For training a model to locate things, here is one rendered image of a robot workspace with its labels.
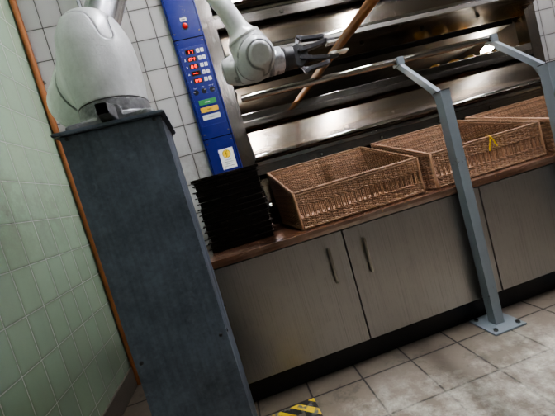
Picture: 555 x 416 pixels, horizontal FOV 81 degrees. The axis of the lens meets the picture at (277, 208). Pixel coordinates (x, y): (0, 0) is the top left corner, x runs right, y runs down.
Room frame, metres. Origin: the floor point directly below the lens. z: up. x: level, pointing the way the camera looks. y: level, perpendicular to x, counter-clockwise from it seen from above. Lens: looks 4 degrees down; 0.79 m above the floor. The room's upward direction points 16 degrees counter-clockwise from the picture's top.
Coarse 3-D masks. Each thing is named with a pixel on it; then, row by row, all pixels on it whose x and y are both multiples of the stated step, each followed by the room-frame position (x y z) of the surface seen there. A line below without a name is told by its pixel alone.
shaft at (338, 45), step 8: (368, 0) 0.89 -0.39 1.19; (376, 0) 0.88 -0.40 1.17; (360, 8) 0.94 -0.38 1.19; (368, 8) 0.92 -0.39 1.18; (360, 16) 0.96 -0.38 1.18; (352, 24) 1.01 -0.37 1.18; (360, 24) 1.00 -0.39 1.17; (344, 32) 1.07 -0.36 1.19; (352, 32) 1.05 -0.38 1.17; (344, 40) 1.10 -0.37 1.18; (336, 48) 1.16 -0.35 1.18; (320, 72) 1.38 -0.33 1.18; (304, 88) 1.62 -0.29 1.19; (304, 96) 1.71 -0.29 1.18
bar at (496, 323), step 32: (384, 64) 1.44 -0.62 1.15; (544, 64) 1.30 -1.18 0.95; (256, 96) 1.36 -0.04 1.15; (448, 96) 1.23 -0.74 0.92; (544, 96) 1.33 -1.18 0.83; (448, 128) 1.23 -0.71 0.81; (480, 224) 1.23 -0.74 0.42; (480, 256) 1.23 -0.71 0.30; (480, 320) 1.29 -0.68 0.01; (512, 320) 1.23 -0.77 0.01
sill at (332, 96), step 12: (516, 48) 1.96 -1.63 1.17; (528, 48) 1.97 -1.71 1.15; (468, 60) 1.91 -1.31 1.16; (480, 60) 1.92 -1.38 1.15; (420, 72) 1.87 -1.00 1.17; (432, 72) 1.88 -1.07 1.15; (372, 84) 1.83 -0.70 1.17; (384, 84) 1.84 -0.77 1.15; (324, 96) 1.79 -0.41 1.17; (336, 96) 1.80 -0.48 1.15; (276, 108) 1.76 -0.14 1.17; (288, 108) 1.76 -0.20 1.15; (252, 120) 1.74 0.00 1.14
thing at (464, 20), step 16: (496, 0) 1.78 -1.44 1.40; (512, 0) 1.82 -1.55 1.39; (528, 0) 1.87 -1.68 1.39; (416, 16) 1.72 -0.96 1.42; (432, 16) 1.73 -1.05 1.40; (448, 16) 1.78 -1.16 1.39; (464, 16) 1.83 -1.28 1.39; (496, 16) 1.94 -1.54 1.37; (512, 16) 1.99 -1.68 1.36; (368, 32) 1.70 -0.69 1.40; (384, 32) 1.75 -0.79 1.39; (400, 32) 1.79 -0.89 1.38; (416, 32) 1.84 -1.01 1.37; (432, 32) 1.89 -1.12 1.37; (448, 32) 1.95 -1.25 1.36; (320, 48) 1.71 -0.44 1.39; (352, 48) 1.79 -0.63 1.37; (368, 48) 1.85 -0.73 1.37
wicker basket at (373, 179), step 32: (320, 160) 1.74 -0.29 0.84; (352, 160) 1.76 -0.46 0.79; (384, 160) 1.57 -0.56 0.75; (416, 160) 1.32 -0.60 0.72; (288, 192) 1.30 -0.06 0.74; (320, 192) 1.26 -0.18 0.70; (352, 192) 1.70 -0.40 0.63; (384, 192) 1.30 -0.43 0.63; (416, 192) 1.32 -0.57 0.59; (288, 224) 1.48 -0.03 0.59; (320, 224) 1.25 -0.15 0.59
